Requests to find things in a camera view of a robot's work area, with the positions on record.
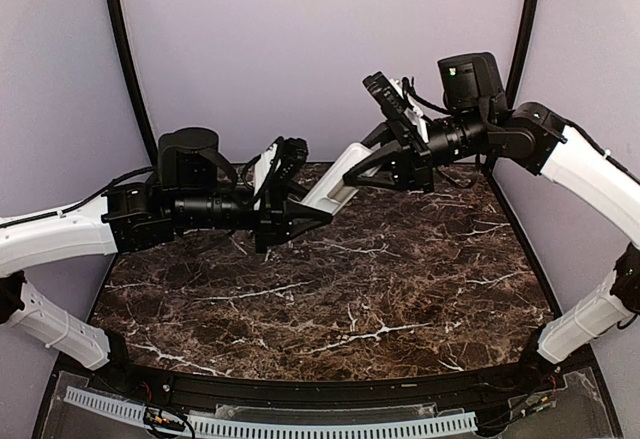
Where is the white remote control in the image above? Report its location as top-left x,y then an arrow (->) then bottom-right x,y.
300,143 -> 373,216

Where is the white slotted cable duct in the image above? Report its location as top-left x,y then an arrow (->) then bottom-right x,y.
64,386 -> 477,438

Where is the right black frame post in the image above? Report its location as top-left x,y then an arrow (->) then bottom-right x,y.
506,0 -> 538,108

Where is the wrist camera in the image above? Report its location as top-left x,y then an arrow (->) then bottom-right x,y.
363,71 -> 429,143
240,136 -> 309,209

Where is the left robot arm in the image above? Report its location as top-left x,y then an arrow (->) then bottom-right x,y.
1,127 -> 339,395

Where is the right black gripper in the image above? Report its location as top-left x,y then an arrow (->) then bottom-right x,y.
339,104 -> 491,193

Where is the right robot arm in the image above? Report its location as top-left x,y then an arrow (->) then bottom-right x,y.
343,52 -> 639,393

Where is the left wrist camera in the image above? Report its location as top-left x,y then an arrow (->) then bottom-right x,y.
240,136 -> 309,209

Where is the black front rail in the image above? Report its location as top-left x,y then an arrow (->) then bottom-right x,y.
54,346 -> 601,415

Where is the black frame post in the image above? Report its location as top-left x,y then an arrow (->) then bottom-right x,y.
106,0 -> 158,165
506,0 -> 538,108

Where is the left black frame post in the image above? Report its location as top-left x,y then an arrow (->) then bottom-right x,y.
106,0 -> 158,165

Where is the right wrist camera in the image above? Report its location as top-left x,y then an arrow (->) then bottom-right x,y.
363,71 -> 429,143

